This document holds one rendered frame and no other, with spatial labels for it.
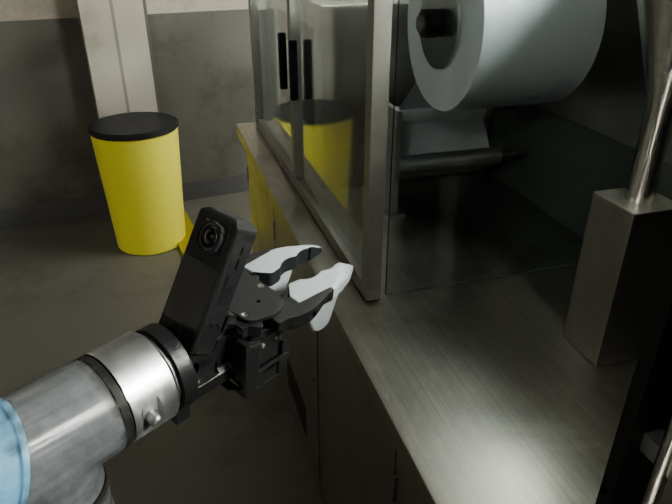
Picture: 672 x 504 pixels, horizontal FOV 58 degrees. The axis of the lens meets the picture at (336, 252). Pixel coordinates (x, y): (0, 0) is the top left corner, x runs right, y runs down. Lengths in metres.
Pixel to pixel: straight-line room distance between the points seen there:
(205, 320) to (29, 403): 0.13
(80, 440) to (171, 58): 3.34
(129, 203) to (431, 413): 2.48
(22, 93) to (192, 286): 3.24
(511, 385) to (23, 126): 3.16
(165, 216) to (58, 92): 0.92
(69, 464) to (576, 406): 0.73
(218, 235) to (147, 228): 2.78
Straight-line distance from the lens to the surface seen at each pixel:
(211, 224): 0.48
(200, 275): 0.48
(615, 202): 0.97
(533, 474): 0.87
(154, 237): 3.28
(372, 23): 0.97
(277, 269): 0.57
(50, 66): 3.66
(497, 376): 1.01
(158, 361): 0.47
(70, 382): 0.46
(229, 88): 3.81
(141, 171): 3.12
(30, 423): 0.44
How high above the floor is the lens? 1.52
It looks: 28 degrees down
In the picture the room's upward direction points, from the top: straight up
